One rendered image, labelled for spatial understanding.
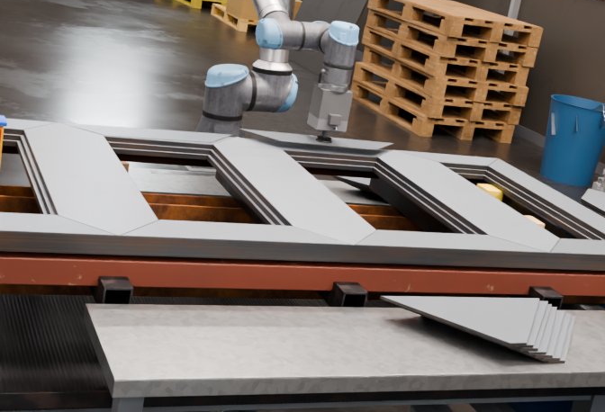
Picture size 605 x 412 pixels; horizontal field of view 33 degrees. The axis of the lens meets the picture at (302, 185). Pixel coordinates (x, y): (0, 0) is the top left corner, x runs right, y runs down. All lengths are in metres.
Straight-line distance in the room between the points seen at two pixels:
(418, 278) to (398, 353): 0.30
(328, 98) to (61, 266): 1.01
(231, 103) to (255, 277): 1.10
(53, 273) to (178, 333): 0.25
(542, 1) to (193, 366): 6.61
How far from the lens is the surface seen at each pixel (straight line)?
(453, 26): 7.06
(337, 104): 2.56
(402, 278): 1.99
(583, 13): 7.57
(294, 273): 1.89
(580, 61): 7.53
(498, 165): 2.83
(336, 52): 2.53
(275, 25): 2.56
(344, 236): 1.95
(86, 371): 1.95
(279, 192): 2.15
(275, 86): 2.92
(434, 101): 7.14
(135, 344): 1.61
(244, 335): 1.69
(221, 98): 2.88
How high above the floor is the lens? 1.45
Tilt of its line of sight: 16 degrees down
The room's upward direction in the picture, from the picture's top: 10 degrees clockwise
